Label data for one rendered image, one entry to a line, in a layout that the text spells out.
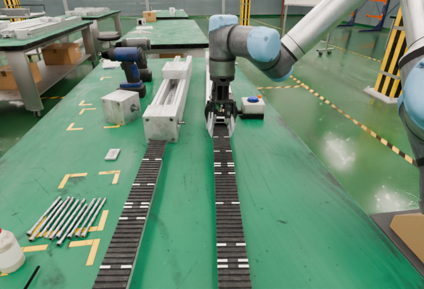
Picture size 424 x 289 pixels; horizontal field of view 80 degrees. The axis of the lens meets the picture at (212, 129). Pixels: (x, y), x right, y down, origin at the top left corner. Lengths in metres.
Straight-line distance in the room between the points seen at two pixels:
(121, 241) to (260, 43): 0.49
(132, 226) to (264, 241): 0.25
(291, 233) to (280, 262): 0.07
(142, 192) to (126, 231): 0.11
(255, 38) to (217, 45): 0.11
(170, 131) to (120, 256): 0.42
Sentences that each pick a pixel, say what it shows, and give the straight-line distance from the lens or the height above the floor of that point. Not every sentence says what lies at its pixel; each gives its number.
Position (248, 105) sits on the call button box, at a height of 0.84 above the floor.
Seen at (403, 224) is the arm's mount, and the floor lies 0.81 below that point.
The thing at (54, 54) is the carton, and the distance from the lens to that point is 4.70.
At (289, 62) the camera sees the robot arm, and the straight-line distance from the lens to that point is 0.73.
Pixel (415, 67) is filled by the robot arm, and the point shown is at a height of 1.11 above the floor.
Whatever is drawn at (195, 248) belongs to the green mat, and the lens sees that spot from 0.53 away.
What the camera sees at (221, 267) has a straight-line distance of 0.46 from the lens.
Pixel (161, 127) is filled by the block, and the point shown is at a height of 0.84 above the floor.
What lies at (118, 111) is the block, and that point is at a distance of 0.96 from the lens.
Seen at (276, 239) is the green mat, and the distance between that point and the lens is 0.55.
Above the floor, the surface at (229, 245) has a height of 0.81.
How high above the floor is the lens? 1.20
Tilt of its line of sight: 28 degrees down
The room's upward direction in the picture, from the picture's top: straight up
